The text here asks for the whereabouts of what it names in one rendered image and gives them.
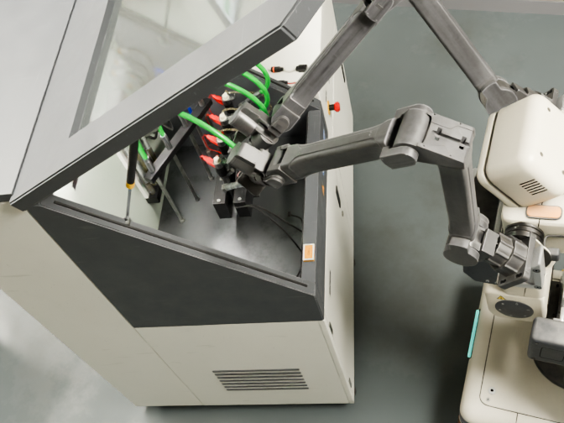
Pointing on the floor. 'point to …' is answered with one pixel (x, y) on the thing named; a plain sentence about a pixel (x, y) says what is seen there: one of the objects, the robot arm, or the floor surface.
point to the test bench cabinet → (257, 360)
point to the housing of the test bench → (34, 38)
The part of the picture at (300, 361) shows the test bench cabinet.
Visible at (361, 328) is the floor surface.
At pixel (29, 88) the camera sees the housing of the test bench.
